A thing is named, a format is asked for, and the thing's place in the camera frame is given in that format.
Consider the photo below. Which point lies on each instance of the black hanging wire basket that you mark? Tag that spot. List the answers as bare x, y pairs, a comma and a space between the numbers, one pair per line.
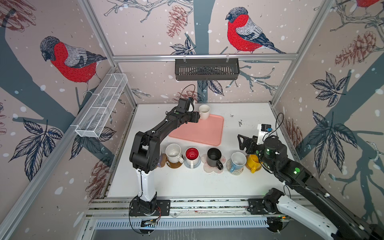
207, 69

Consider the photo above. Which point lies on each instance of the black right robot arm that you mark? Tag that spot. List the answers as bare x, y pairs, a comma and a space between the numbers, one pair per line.
334, 222

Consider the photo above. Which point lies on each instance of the pink flower shaped coaster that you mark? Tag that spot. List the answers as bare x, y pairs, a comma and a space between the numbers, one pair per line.
209, 169

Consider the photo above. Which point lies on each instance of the white wire mesh shelf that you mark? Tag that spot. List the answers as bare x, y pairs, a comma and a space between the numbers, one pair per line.
98, 114

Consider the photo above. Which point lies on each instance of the cork flower shaped coaster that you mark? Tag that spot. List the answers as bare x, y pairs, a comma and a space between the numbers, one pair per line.
162, 160

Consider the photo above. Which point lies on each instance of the cream mug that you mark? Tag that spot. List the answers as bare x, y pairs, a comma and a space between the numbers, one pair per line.
204, 111

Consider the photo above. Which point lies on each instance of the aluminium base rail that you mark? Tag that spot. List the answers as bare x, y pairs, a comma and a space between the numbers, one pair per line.
206, 214

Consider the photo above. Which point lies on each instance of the red inside white mug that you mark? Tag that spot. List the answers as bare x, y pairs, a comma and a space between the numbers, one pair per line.
192, 154

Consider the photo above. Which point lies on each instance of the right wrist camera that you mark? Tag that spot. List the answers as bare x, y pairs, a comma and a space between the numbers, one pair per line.
263, 129

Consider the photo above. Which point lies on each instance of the yellow mug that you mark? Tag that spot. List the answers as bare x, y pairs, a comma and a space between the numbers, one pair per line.
253, 163

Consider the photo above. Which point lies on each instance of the glossy brown round coaster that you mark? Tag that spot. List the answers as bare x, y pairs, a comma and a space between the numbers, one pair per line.
173, 165

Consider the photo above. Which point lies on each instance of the blue patterned mug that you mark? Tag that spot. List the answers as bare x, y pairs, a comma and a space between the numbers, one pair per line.
239, 159

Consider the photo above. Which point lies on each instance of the black mug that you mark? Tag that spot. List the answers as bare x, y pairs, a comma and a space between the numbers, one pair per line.
214, 158

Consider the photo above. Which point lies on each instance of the multicolour zigzag woven coaster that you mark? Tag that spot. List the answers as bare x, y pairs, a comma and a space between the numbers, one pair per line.
233, 168

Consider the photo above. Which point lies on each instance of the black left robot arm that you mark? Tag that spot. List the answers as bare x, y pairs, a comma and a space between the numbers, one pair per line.
145, 153

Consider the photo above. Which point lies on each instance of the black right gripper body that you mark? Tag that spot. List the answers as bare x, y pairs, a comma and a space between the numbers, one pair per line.
254, 149

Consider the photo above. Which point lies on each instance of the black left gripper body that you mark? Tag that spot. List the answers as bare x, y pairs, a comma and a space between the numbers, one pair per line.
191, 117

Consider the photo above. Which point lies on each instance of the pink tray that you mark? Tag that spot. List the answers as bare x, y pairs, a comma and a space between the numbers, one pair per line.
207, 132

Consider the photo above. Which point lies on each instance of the blue grey woven coaster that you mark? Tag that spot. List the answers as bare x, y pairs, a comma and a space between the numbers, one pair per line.
192, 164

